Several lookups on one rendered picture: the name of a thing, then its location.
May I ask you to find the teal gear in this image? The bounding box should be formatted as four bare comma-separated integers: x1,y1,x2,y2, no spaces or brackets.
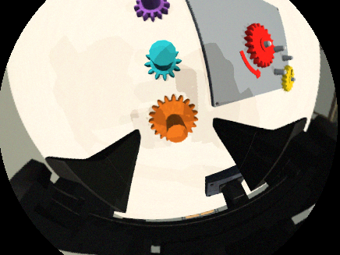
144,40,182,80

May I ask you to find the red curved arrow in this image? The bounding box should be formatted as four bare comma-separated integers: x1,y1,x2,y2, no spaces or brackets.
240,51,260,79

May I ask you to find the purple gear with tall hub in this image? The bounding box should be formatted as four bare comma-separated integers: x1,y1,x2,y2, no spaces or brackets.
134,0,170,23

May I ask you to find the orange gear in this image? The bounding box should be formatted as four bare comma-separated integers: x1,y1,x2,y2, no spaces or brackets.
149,94,198,143

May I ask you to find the yellow gear with black stripe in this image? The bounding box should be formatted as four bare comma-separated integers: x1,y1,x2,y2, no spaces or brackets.
281,65,294,92

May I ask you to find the red gear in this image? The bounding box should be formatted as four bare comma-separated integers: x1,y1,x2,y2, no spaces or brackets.
244,23,275,68

